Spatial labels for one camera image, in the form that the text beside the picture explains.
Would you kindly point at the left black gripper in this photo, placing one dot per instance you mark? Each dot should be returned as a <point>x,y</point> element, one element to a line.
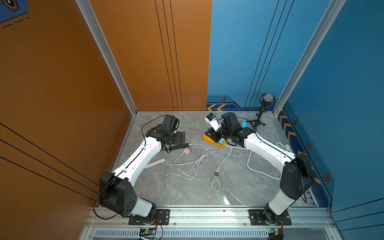
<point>180,138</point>

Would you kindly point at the right green circuit board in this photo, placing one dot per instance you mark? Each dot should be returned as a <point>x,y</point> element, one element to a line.
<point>275,231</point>

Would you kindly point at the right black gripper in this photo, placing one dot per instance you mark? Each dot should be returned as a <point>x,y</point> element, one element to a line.
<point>220,132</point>

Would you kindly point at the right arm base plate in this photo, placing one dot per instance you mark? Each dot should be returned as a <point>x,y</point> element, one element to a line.
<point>259,217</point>

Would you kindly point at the aluminium front rail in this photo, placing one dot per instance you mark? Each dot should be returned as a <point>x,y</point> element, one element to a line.
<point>216,217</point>

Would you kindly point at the white electric toothbrush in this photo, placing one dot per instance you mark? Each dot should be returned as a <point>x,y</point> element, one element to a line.
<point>155,163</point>

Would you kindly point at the pink charger cube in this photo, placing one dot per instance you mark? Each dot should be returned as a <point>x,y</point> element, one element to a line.
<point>187,151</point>

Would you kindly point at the teal charger cube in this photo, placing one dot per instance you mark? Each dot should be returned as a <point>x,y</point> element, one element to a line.
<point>221,142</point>

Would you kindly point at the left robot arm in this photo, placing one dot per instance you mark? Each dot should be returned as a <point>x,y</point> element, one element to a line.
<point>117,188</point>

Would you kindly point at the black electric toothbrush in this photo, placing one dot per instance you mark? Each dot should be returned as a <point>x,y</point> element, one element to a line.
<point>170,148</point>

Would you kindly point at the blue microphone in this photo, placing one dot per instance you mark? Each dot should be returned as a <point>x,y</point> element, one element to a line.
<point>244,124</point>

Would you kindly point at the green circuit board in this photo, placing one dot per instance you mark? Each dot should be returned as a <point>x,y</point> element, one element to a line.
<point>275,231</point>
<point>148,233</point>

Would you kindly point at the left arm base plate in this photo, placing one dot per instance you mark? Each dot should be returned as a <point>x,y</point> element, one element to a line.
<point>162,217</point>

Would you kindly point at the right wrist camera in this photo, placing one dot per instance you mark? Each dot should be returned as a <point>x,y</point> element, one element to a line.
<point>213,121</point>

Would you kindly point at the left green circuit board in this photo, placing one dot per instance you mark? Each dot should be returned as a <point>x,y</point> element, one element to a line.
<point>148,233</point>

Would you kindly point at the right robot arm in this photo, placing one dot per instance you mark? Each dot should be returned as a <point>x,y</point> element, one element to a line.
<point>296,174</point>

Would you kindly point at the orange power strip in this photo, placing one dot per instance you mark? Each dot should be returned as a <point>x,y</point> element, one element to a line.
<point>208,140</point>

